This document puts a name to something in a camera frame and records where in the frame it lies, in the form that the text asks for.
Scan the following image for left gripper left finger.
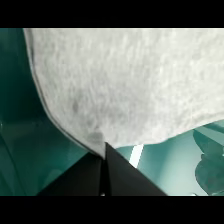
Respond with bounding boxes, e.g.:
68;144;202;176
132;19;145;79
37;152;103;197

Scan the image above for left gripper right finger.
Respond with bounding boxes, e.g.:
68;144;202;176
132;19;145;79
104;141;168;197

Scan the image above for grey garment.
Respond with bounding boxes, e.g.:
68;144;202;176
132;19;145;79
22;27;224;158

